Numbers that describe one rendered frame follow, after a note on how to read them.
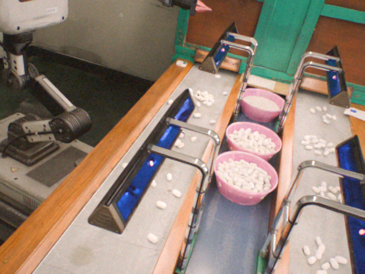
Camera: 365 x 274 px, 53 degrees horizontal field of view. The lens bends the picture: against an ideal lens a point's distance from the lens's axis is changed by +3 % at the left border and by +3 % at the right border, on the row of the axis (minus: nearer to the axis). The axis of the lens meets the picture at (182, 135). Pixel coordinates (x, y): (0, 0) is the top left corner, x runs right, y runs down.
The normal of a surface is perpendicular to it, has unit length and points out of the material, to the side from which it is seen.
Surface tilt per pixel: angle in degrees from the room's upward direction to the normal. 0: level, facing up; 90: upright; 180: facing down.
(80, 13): 90
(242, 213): 0
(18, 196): 90
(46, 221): 0
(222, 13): 90
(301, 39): 90
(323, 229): 0
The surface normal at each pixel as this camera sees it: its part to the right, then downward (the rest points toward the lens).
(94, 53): -0.30, 0.48
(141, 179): 0.88, -0.20
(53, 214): 0.16, -0.82
